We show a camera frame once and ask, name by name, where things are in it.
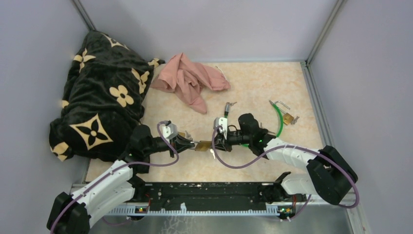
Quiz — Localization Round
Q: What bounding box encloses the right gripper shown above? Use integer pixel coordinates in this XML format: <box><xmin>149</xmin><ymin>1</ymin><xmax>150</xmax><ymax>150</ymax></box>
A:
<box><xmin>208</xmin><ymin>128</ymin><xmax>251</xmax><ymax>152</ymax></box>

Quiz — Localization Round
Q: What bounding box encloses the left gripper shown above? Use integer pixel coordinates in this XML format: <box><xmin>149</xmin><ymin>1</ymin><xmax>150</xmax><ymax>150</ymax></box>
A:
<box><xmin>143</xmin><ymin>133</ymin><xmax>195</xmax><ymax>158</ymax></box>

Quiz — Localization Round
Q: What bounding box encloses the brass padlock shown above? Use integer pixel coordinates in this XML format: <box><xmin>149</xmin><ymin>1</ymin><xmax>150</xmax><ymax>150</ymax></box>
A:
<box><xmin>194</xmin><ymin>140</ymin><xmax>216</xmax><ymax>159</ymax></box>
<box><xmin>275</xmin><ymin>101</ymin><xmax>300</xmax><ymax>125</ymax></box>
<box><xmin>178</xmin><ymin>131</ymin><xmax>193</xmax><ymax>140</ymax></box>

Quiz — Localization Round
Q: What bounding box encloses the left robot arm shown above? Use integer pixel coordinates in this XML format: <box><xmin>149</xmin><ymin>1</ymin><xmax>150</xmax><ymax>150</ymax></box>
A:
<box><xmin>47</xmin><ymin>121</ymin><xmax>196</xmax><ymax>234</ymax></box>

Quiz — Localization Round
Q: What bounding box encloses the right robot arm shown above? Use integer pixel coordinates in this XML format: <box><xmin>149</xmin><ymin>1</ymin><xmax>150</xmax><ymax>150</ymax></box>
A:
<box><xmin>211</xmin><ymin>113</ymin><xmax>360</xmax><ymax>209</ymax></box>

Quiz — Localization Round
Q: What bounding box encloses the pink cloth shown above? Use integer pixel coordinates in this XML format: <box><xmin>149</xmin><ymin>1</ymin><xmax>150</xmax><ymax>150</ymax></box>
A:
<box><xmin>150</xmin><ymin>53</ymin><xmax>231</xmax><ymax>114</ymax></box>

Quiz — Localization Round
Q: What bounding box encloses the black floral blanket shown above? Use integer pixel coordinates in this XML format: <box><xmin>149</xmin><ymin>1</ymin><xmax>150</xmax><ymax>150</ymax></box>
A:
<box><xmin>49</xmin><ymin>31</ymin><xmax>163</xmax><ymax>162</ymax></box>

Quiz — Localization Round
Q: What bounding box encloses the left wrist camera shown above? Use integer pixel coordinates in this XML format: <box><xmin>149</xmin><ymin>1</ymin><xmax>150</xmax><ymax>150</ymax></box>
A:
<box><xmin>161</xmin><ymin>122</ymin><xmax>178</xmax><ymax>140</ymax></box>

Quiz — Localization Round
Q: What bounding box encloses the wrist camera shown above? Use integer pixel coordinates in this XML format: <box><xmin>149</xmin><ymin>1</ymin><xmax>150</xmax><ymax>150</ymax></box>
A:
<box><xmin>161</xmin><ymin>122</ymin><xmax>178</xmax><ymax>140</ymax></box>
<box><xmin>214</xmin><ymin>117</ymin><xmax>228</xmax><ymax>139</ymax></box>

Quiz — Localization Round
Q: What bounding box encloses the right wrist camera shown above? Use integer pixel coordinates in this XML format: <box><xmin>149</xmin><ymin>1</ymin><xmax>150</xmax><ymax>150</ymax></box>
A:
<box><xmin>214</xmin><ymin>117</ymin><xmax>228</xmax><ymax>139</ymax></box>

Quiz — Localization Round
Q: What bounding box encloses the green cable lock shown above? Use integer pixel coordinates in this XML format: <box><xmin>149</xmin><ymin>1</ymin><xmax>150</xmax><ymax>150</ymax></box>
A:
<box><xmin>227</xmin><ymin>100</ymin><xmax>291</xmax><ymax>137</ymax></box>

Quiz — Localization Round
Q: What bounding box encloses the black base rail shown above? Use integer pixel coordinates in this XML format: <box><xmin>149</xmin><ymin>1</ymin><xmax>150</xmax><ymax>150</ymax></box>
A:
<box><xmin>131</xmin><ymin>182</ymin><xmax>292</xmax><ymax>212</ymax></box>

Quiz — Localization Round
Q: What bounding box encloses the brass padlock on cable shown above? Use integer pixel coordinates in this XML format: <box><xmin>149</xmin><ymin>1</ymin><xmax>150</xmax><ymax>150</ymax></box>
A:
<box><xmin>275</xmin><ymin>101</ymin><xmax>300</xmax><ymax>125</ymax></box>

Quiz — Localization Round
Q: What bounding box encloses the aluminium frame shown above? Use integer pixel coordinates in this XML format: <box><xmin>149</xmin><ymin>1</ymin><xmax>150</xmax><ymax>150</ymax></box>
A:
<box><xmin>58</xmin><ymin>0</ymin><xmax>372</xmax><ymax>234</ymax></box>

